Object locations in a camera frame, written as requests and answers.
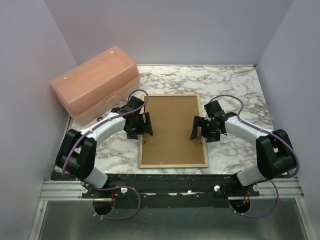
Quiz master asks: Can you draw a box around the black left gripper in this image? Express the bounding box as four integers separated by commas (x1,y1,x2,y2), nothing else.
127,112,153,140

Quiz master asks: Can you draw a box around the translucent orange plastic box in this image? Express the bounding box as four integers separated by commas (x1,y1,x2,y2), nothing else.
50,46,141,126

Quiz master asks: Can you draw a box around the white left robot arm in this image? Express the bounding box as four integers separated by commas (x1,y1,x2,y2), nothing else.
55,96,153,198

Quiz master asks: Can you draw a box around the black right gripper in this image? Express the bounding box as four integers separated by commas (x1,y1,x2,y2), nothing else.
190,115,220,143

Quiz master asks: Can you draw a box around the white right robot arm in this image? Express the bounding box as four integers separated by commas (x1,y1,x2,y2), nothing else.
190,100,300,196

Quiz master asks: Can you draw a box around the aluminium mounting rail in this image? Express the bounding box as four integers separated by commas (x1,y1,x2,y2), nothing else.
40,172,304,201

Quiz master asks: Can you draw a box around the blue wooden picture frame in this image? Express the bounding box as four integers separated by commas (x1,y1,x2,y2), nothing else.
138,92,210,169

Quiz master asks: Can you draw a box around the brown cardboard backing board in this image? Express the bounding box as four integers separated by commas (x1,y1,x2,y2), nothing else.
141,95,206,165

